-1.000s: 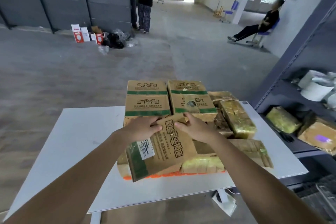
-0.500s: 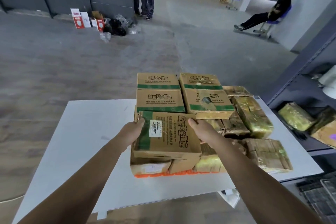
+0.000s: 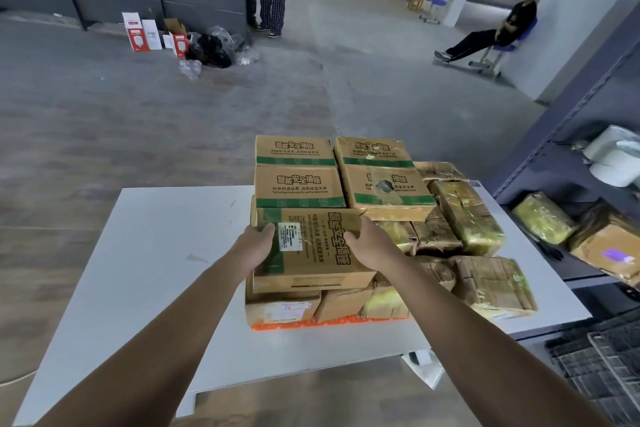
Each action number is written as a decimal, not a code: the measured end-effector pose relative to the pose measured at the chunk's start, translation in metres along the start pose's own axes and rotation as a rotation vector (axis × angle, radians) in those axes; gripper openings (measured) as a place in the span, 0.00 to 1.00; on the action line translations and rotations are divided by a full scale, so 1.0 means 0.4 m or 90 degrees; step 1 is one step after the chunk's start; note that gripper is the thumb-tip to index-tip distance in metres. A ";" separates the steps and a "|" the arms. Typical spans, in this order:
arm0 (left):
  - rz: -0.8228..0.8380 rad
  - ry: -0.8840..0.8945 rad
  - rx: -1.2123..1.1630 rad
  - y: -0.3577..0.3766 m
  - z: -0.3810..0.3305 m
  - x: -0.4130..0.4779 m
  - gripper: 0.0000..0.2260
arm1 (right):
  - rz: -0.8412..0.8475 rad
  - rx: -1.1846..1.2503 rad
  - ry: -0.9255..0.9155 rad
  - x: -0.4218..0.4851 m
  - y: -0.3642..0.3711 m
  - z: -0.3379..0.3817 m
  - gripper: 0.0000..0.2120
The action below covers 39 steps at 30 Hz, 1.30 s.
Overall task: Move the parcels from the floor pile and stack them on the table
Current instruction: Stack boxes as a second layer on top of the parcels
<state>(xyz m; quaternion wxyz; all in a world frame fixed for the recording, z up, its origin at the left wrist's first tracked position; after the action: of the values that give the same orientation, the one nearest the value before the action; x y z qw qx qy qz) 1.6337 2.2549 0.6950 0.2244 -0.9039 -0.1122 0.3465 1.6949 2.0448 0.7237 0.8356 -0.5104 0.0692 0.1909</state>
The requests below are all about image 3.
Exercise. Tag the clear plastic bag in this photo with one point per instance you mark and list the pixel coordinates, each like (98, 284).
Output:
(247, 57)
(221, 36)
(190, 70)

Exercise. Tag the tall red white carton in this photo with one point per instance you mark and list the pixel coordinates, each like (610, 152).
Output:
(136, 39)

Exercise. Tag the dark blue metal shelf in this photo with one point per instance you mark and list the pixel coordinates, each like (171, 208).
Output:
(540, 166)

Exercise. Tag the green striped box torn hole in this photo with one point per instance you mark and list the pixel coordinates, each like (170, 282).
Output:
(410, 191)

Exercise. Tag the person's left hand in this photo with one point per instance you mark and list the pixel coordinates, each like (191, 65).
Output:
(255, 246)

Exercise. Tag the large green striped labelled box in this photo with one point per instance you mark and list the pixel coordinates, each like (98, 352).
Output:
(310, 251)

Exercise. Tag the small red white carton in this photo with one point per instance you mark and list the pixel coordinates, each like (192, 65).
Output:
(180, 46)

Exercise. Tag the yellow parcel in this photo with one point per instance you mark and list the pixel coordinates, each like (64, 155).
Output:
(545, 219)

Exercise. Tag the yellow-green taped parcel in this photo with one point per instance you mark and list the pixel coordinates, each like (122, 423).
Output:
(470, 221)

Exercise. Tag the white table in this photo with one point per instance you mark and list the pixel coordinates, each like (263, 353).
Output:
(165, 231)

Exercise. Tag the crumpled white paper bag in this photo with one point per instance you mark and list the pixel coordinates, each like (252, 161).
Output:
(425, 371)

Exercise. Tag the grey plastic lattice crate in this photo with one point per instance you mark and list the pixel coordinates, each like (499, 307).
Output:
(580, 376)

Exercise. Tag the green striped box white scuff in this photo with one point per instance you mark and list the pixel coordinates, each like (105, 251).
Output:
(372, 151)

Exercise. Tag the person's right hand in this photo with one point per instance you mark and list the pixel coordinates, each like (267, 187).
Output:
(372, 246)

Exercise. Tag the orange perforated plastic mat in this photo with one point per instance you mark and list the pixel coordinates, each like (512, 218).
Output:
(300, 325)

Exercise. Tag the person's right forearm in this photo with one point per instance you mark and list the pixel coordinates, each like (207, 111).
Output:
(490, 356)

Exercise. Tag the brown taped parcel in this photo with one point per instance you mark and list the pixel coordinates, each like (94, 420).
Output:
(440, 170)

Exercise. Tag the green striped cardboard box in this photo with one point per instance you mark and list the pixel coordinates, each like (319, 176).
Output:
(295, 149)
(300, 186)

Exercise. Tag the white tape roll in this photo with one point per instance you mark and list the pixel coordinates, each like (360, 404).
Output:
(602, 139)

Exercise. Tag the black rubbish bag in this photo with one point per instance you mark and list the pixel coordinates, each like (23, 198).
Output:
(210, 54)

